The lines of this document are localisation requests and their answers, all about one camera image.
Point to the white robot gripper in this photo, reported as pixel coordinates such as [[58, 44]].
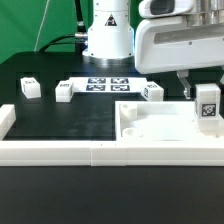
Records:
[[177, 35]]

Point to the white square table top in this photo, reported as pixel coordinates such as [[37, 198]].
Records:
[[161, 121]]

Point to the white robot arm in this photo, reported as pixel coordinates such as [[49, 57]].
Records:
[[111, 39]]

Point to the white sheet of tags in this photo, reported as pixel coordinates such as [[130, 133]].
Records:
[[107, 84]]

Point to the white U-shaped obstacle fence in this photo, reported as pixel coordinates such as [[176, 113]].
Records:
[[105, 153]]

